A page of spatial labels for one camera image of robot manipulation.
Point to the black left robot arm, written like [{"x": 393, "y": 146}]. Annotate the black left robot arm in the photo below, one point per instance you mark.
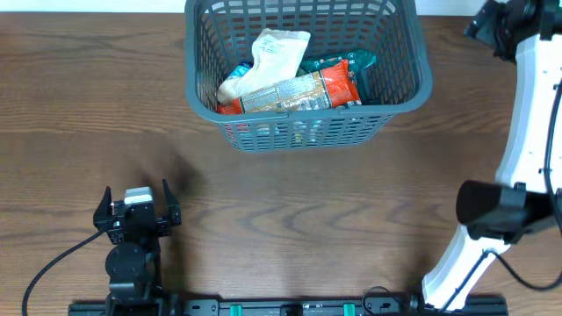
[{"x": 134, "y": 264}]

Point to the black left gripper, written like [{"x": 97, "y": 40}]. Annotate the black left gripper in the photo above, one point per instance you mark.
[{"x": 164, "y": 224}]

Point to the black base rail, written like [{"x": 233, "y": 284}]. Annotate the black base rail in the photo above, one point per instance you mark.
[{"x": 373, "y": 305}]

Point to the beige pouch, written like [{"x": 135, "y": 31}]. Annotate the beige pouch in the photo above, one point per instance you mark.
[{"x": 277, "y": 55}]

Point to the red orange spaghetti packet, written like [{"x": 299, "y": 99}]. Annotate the red orange spaghetti packet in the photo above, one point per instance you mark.
[{"x": 323, "y": 89}]

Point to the grey plastic basket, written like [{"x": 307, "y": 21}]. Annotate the grey plastic basket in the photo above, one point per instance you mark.
[{"x": 219, "y": 35}]

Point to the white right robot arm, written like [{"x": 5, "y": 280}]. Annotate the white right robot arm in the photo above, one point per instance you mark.
[{"x": 525, "y": 197}]

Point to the teal snack packet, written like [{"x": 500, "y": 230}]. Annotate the teal snack packet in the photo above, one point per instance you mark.
[{"x": 241, "y": 70}]

